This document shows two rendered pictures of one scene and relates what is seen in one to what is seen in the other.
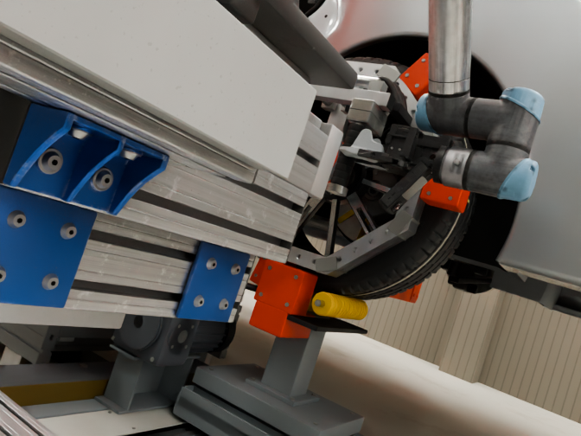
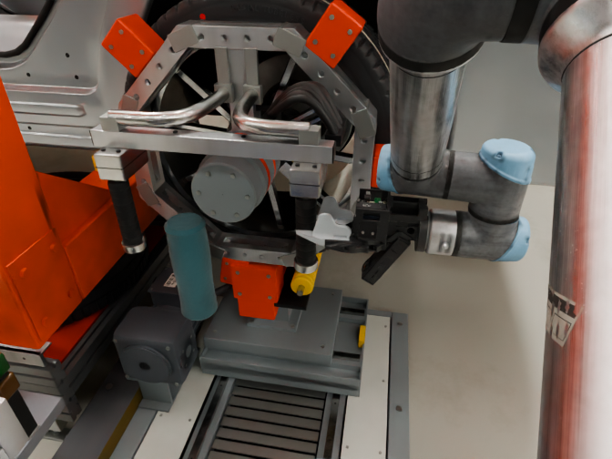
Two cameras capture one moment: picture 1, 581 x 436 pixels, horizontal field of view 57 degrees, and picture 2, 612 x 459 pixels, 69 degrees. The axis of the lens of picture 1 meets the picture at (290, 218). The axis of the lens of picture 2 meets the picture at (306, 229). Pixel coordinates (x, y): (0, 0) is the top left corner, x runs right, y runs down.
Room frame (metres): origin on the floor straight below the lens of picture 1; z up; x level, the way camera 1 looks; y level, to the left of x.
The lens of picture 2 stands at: (0.48, 0.16, 1.26)
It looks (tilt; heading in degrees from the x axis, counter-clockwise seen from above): 33 degrees down; 340
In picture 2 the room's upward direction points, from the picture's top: straight up
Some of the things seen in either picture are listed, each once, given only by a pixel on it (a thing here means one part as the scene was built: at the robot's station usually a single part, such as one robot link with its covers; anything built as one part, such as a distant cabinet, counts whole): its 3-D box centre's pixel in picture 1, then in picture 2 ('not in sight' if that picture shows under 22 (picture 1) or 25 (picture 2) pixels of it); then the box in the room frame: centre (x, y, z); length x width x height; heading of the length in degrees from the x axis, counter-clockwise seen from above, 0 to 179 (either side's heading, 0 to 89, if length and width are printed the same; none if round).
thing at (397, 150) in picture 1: (416, 155); (388, 223); (1.02, -0.19, 0.86); 0.12 x 0.08 x 0.09; 59
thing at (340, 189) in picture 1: (347, 157); (305, 230); (1.09, -0.07, 0.83); 0.04 x 0.04 x 0.16
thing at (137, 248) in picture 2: not in sight; (126, 213); (1.26, 0.22, 0.83); 0.04 x 0.04 x 0.16
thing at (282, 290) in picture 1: (289, 299); (262, 275); (1.41, -0.07, 0.48); 0.16 x 0.12 x 0.17; 149
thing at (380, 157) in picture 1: (379, 157); (351, 240); (1.03, -0.13, 0.83); 0.09 x 0.05 x 0.02; 68
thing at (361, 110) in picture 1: (367, 117); (309, 171); (1.12, -0.09, 0.93); 0.09 x 0.05 x 0.05; 149
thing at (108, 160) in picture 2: not in sight; (122, 157); (1.29, 0.21, 0.93); 0.09 x 0.05 x 0.05; 149
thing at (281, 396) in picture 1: (293, 358); (276, 289); (1.52, -0.13, 0.32); 0.40 x 0.30 x 0.28; 59
